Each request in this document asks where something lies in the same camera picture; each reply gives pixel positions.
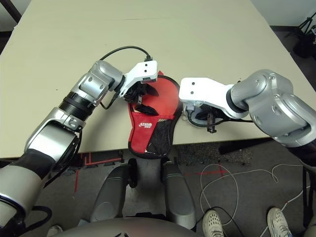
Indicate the grey robot torso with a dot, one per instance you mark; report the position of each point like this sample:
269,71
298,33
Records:
123,229

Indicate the red and black paddle case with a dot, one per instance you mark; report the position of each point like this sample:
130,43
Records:
140,138

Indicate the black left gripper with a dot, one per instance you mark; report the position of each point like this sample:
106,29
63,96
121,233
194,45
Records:
134,93

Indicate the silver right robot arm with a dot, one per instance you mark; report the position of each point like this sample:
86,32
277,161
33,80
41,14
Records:
271,98

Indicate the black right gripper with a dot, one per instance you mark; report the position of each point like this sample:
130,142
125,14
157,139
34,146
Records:
212,110

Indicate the grey robot left leg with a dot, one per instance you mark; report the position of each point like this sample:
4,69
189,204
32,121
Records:
111,197

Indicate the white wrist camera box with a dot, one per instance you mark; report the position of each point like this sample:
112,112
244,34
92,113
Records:
202,91
143,70

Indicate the grey robot leg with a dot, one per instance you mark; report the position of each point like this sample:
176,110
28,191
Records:
177,197
111,197

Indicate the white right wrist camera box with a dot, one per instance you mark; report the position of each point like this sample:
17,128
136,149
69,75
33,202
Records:
202,91

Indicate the white mesh sneaker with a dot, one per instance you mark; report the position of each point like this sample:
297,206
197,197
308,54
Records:
279,222
213,222

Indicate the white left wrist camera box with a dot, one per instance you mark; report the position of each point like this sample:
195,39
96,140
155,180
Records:
143,70

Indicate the grey robot right leg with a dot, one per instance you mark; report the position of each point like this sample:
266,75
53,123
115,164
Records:
177,197

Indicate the black diagonal frame bar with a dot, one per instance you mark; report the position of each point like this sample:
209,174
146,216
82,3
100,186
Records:
10,11

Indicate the black tripod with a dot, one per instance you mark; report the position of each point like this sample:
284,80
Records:
304,37

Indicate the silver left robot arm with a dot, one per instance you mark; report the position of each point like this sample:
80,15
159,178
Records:
93,84

